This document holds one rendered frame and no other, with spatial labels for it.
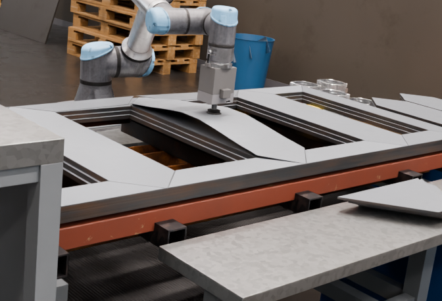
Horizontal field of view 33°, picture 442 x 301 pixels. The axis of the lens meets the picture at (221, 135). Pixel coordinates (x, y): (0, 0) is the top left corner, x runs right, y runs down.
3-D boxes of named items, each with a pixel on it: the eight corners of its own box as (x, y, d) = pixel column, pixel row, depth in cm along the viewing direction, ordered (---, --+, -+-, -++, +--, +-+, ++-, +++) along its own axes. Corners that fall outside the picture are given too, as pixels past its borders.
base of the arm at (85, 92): (66, 102, 280) (67, 75, 277) (100, 97, 290) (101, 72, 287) (89, 112, 269) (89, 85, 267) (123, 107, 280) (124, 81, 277)
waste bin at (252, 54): (281, 97, 690) (289, 37, 675) (248, 100, 660) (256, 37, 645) (244, 85, 722) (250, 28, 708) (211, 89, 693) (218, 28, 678)
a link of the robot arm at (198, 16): (178, 4, 220) (193, 10, 210) (212, 5, 224) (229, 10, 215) (176, 31, 222) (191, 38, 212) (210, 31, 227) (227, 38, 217)
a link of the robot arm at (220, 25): (230, 5, 215) (244, 9, 207) (225, 43, 218) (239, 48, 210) (205, 4, 211) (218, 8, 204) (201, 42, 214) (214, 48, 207)
